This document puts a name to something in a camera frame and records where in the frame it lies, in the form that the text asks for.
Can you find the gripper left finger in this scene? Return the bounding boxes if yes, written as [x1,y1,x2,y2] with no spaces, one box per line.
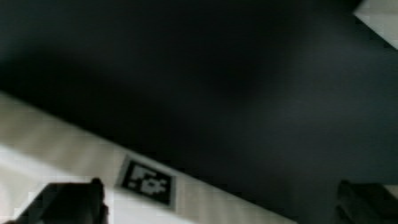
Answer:
[13,178,108,224]

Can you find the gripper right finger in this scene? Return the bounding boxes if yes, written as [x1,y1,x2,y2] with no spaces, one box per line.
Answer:
[332,180,398,224]

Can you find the white square tabletop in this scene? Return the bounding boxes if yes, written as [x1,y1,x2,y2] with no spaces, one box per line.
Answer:
[0,93,296,224]

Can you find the white U-shaped fence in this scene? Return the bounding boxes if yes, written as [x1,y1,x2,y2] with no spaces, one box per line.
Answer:
[353,0,398,50]

